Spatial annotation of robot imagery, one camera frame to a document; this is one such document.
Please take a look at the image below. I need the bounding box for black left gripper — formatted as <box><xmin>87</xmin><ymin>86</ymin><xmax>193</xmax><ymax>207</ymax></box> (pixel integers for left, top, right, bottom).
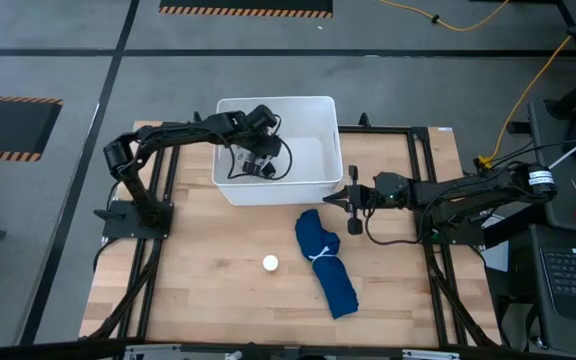
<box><xmin>235</xmin><ymin>127</ymin><xmax>284</xmax><ymax>179</ymax></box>

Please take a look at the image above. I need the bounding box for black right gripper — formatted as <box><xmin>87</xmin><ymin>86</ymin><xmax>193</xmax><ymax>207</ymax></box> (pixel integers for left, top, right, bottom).
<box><xmin>323</xmin><ymin>164</ymin><xmax>414</xmax><ymax>236</ymax></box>

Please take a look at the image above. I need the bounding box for blue cloth bundle white tie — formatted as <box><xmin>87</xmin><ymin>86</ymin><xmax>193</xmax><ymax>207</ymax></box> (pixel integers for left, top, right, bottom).
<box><xmin>294</xmin><ymin>208</ymin><xmax>360</xmax><ymax>320</ymax></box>

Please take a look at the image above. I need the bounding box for white plastic bin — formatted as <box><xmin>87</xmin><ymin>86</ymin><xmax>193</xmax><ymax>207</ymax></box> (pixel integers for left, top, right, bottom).
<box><xmin>211</xmin><ymin>95</ymin><xmax>345</xmax><ymax>207</ymax></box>

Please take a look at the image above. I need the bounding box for black hazard striped floor mat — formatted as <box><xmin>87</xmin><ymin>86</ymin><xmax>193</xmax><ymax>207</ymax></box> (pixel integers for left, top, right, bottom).
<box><xmin>0</xmin><ymin>94</ymin><xmax>64</xmax><ymax>163</ymax></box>
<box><xmin>157</xmin><ymin>0</ymin><xmax>334</xmax><ymax>20</ymax></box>

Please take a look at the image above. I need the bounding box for black side desk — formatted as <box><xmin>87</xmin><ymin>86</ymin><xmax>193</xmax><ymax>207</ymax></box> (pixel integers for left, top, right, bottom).
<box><xmin>527</xmin><ymin>99</ymin><xmax>576</xmax><ymax>236</ymax></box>

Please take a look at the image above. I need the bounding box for black crossbar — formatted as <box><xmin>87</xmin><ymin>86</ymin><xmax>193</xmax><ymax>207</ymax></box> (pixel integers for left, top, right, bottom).
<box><xmin>0</xmin><ymin>337</ymin><xmax>539</xmax><ymax>360</ymax></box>

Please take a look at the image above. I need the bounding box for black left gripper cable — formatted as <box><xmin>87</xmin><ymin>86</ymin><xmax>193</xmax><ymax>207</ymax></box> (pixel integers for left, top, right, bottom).
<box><xmin>226</xmin><ymin>113</ymin><xmax>294</xmax><ymax>182</ymax></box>

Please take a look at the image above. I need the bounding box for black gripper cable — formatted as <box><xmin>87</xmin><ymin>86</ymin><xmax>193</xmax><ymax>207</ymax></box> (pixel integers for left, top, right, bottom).
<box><xmin>362</xmin><ymin>207</ymin><xmax>429</xmax><ymax>247</ymax></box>
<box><xmin>226</xmin><ymin>113</ymin><xmax>294</xmax><ymax>182</ymax></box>

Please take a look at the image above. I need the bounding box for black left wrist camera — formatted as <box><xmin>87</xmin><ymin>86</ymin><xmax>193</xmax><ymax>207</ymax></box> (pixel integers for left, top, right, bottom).
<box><xmin>245</xmin><ymin>103</ymin><xmax>279</xmax><ymax>132</ymax></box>

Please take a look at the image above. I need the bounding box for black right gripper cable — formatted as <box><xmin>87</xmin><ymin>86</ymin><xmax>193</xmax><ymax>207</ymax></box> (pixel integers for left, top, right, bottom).
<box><xmin>362</xmin><ymin>207</ymin><xmax>429</xmax><ymax>247</ymax></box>

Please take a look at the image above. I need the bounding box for black aluminium table frame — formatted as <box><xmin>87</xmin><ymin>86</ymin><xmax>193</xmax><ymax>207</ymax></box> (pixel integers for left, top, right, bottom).
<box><xmin>85</xmin><ymin>112</ymin><xmax>502</xmax><ymax>349</ymax></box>

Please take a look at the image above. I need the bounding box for yellow extension cable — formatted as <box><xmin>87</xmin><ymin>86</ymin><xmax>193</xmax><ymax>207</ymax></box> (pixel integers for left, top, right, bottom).
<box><xmin>377</xmin><ymin>0</ymin><xmax>511</xmax><ymax>32</ymax></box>
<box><xmin>477</xmin><ymin>0</ymin><xmax>576</xmax><ymax>170</ymax></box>

